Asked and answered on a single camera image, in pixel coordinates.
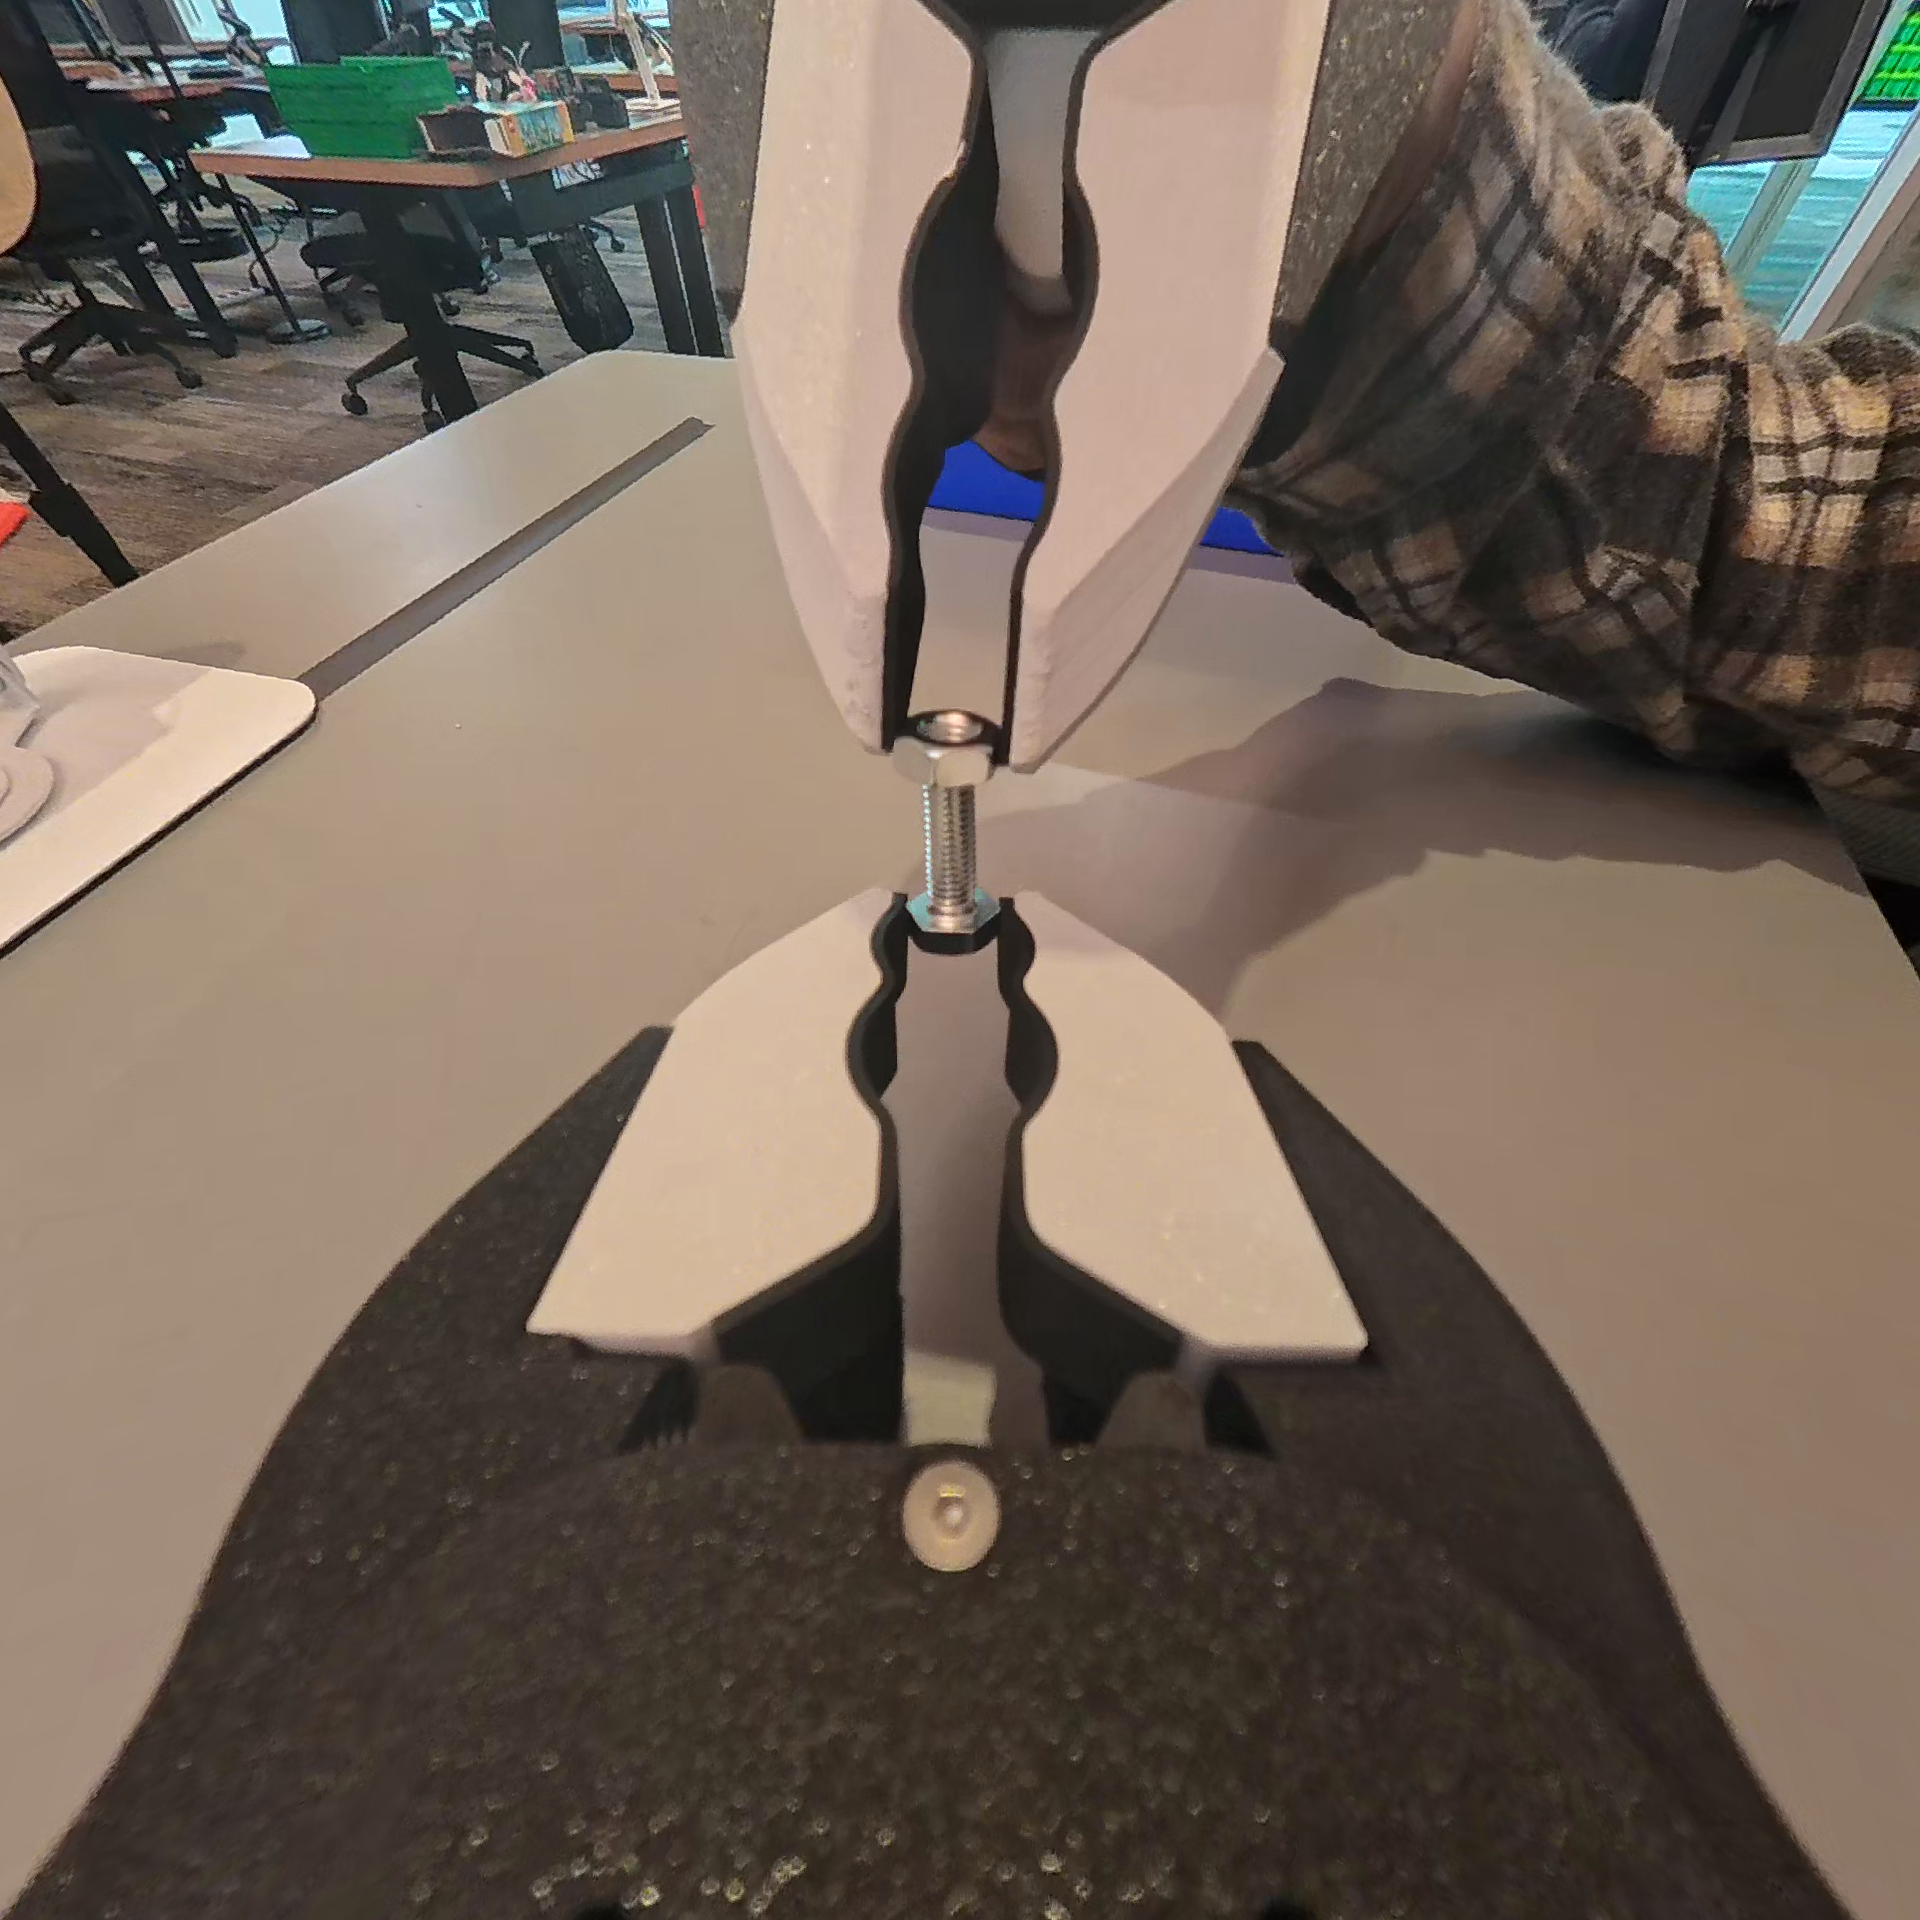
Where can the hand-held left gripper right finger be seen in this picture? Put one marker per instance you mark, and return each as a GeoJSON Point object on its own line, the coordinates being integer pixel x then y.
{"type": "Point", "coordinates": [1171, 1154]}

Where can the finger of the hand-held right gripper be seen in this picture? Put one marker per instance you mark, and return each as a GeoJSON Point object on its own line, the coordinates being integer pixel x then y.
{"type": "Point", "coordinates": [1186, 298]}
{"type": "Point", "coordinates": [825, 298]}

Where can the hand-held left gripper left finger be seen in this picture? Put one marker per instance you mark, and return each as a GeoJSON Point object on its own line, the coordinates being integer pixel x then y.
{"type": "Point", "coordinates": [739, 1139]}

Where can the hex nut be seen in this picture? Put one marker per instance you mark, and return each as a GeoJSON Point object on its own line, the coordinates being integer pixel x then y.
{"type": "Point", "coordinates": [956, 938]}

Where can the silver bolt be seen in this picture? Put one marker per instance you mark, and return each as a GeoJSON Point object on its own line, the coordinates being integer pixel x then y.
{"type": "Point", "coordinates": [949, 839]}

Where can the person's right forearm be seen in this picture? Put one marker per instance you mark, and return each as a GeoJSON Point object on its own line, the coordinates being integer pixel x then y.
{"type": "Point", "coordinates": [1574, 450]}

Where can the person's right hand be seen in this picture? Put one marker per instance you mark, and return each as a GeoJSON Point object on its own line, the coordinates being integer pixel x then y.
{"type": "Point", "coordinates": [1023, 395]}

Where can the black bag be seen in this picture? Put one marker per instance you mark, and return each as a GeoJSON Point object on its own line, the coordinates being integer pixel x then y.
{"type": "Point", "coordinates": [582, 293]}

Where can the blue plastic bin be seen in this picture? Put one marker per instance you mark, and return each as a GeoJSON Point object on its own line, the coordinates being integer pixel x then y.
{"type": "Point", "coordinates": [969, 506]}

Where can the colourful small box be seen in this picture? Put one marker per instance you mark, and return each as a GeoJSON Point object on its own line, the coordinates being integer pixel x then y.
{"type": "Point", "coordinates": [527, 131]}

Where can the open cardboard box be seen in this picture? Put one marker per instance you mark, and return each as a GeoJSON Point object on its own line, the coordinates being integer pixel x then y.
{"type": "Point", "coordinates": [449, 135]}

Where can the dark framed grey panel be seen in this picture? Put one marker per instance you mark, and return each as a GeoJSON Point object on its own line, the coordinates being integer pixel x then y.
{"type": "Point", "coordinates": [1753, 69]}

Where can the black office chair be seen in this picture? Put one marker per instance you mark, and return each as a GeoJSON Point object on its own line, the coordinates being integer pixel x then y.
{"type": "Point", "coordinates": [89, 225]}
{"type": "Point", "coordinates": [405, 272]}

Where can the wooden desk with black legs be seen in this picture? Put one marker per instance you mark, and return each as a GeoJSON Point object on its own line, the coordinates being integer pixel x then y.
{"type": "Point", "coordinates": [375, 167]}

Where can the green crate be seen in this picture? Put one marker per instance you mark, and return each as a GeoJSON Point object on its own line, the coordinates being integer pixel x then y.
{"type": "Point", "coordinates": [361, 102]}

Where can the white rounded board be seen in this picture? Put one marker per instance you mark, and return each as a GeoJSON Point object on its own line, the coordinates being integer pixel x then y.
{"type": "Point", "coordinates": [178, 737]}

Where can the clear plastic object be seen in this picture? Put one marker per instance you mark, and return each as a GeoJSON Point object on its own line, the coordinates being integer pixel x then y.
{"type": "Point", "coordinates": [23, 779]}

